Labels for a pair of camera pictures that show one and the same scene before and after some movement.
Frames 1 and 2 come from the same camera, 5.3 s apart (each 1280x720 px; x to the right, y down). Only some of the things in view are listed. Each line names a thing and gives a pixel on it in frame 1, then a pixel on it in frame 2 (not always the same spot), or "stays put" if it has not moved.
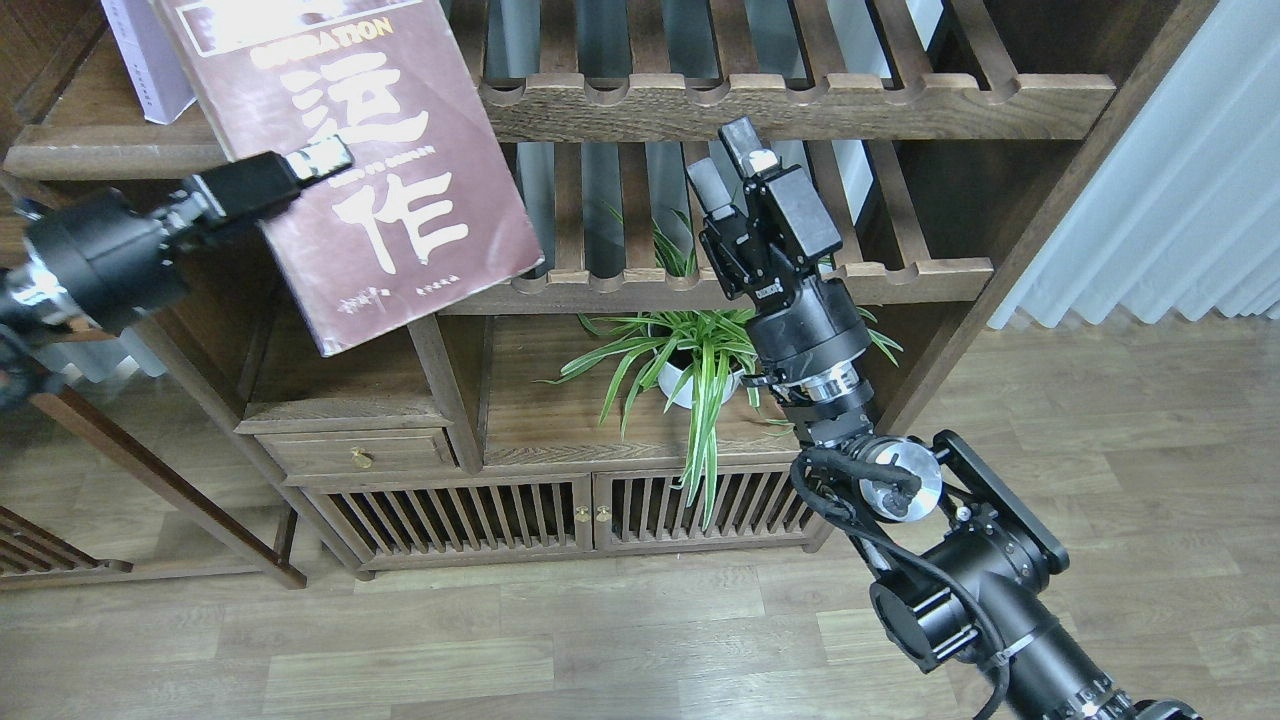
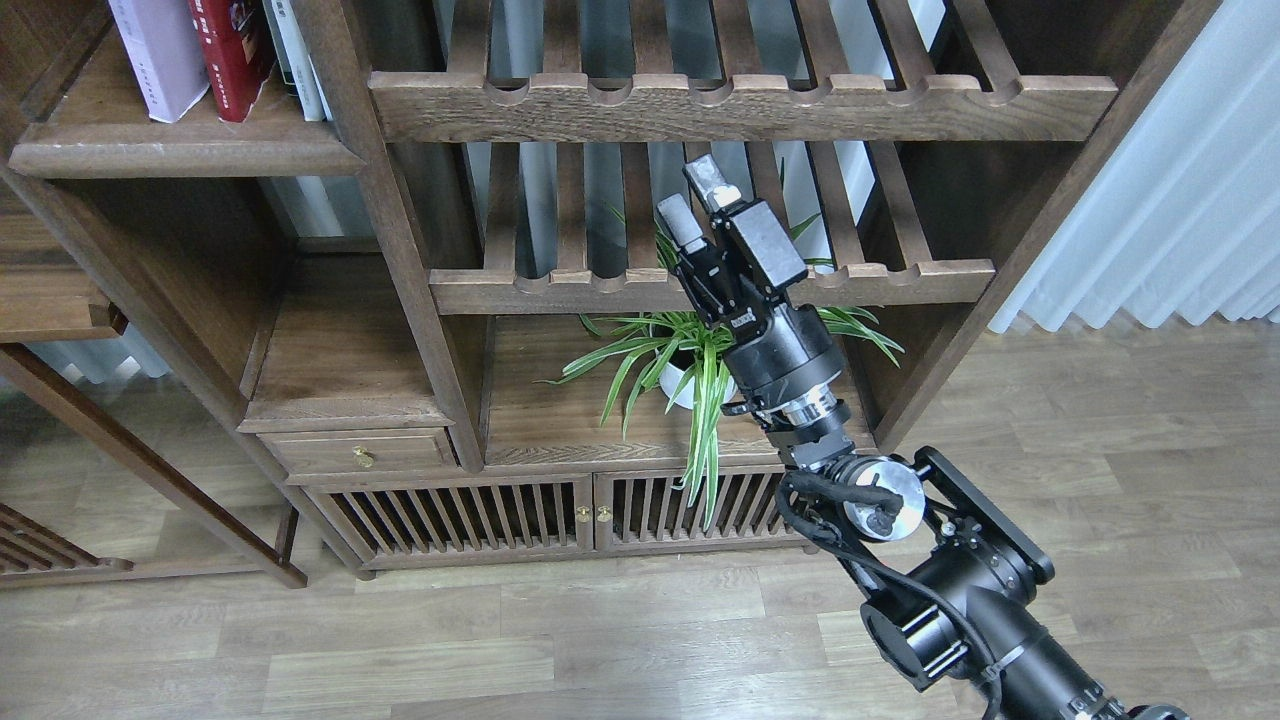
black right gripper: (808, 333) -> (783, 360)
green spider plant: (693, 363) stays put
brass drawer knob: (362, 458) stays put
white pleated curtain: (1183, 219) stays put
